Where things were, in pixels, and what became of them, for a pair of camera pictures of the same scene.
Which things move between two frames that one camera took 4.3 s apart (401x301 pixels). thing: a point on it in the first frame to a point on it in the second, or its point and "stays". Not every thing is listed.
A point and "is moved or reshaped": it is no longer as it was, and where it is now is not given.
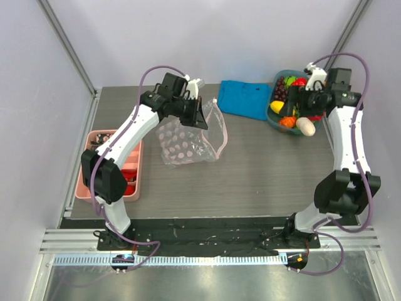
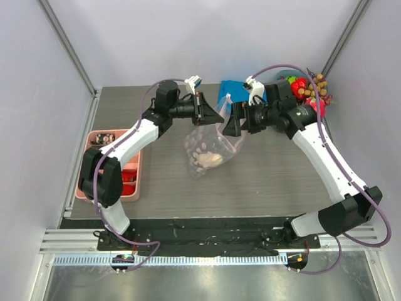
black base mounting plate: [267, 233] stays
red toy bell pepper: [300, 81] stays
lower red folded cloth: [130, 189] stays
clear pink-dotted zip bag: [181, 144] to [207, 147]
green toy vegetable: [289, 79] stays
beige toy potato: [307, 127] is moved or reshaped
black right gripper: [301, 101] to [243, 116]
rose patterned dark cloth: [100, 138] stays
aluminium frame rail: [81, 241] stays
